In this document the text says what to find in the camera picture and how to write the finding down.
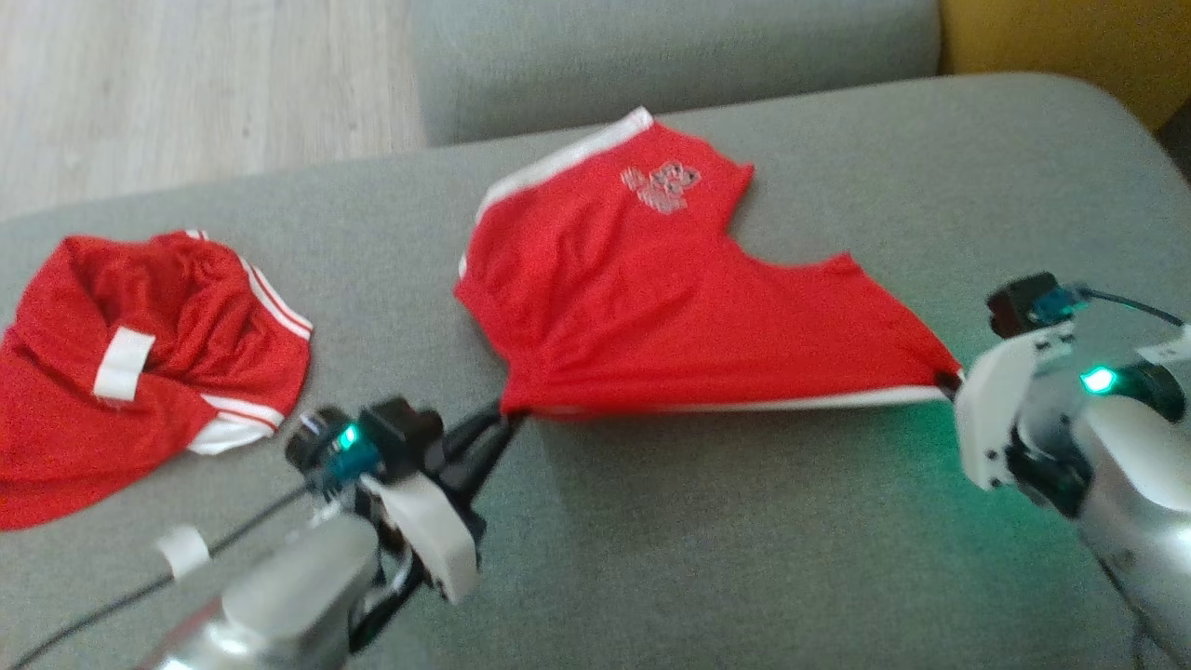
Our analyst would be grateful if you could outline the red number 23 jersey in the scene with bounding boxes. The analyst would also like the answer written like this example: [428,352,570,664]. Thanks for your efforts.
[0,229,314,531]

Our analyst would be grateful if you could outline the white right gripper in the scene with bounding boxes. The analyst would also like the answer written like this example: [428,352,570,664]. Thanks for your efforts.
[935,321,1077,491]

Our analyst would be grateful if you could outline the grey sofa backrest cushion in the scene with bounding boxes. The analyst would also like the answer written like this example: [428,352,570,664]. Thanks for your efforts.
[409,0,943,147]

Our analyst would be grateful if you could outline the red shorts with white stripe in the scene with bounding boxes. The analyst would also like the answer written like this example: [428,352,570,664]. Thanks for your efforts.
[454,106,963,420]

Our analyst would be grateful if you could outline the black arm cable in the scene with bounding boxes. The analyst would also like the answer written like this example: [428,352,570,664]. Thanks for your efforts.
[0,479,327,670]
[1079,287,1191,328]

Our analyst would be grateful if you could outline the white cable label tag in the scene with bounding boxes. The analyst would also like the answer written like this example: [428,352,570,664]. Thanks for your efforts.
[1137,328,1191,366]
[154,524,214,583]

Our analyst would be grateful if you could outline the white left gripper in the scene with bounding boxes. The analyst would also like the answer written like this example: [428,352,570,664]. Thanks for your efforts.
[361,408,525,604]

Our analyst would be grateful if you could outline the grey fabric sofa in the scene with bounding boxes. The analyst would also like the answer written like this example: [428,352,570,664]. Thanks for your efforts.
[0,73,1191,670]

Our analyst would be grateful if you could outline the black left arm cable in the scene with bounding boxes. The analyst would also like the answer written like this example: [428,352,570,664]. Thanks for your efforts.
[0,479,327,670]

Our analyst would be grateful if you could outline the yellow upholstered seat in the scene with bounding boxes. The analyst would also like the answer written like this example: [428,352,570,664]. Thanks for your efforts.
[938,0,1191,133]

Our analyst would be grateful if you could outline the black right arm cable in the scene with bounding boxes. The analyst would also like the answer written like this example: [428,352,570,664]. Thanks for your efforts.
[1079,287,1191,328]

